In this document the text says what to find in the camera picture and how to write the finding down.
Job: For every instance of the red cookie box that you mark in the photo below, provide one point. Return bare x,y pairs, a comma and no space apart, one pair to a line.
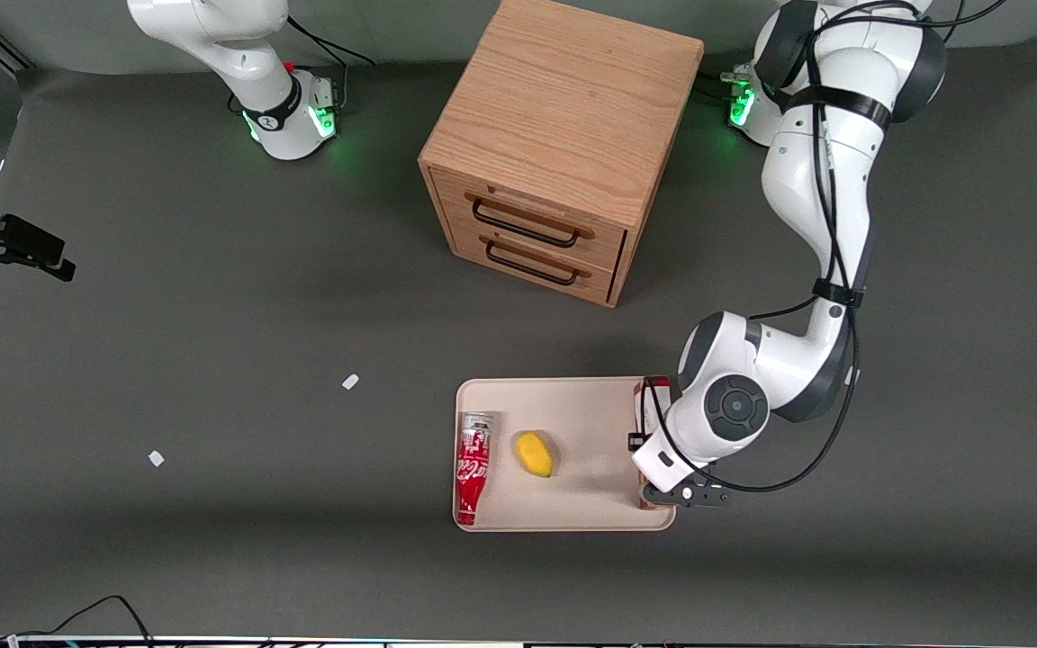
637,396

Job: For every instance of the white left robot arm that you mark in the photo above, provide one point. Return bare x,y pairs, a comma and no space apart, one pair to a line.
807,180

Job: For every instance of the beige plastic tray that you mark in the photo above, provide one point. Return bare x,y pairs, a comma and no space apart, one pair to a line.
590,423

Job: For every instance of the yellow lemon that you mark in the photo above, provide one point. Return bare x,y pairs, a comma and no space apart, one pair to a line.
534,454

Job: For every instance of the red cola can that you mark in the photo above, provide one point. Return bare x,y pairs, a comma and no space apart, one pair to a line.
473,468

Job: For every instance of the wooden two-drawer cabinet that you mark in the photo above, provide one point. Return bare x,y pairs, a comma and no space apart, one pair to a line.
563,99

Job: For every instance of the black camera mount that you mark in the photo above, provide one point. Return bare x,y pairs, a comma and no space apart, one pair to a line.
14,241

